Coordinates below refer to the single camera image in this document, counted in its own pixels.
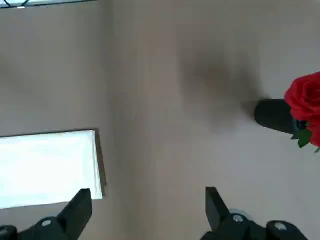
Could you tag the black cylindrical vase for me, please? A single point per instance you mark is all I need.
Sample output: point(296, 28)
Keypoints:
point(272, 113)

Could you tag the red artificial rose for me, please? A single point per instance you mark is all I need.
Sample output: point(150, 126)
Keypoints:
point(306, 100)

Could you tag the cream tablecloth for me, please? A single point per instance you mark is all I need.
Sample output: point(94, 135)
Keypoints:
point(47, 167)

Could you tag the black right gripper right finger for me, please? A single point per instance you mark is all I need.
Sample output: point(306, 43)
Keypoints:
point(217, 212)

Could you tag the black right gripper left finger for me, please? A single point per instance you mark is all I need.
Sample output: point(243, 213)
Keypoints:
point(72, 217)

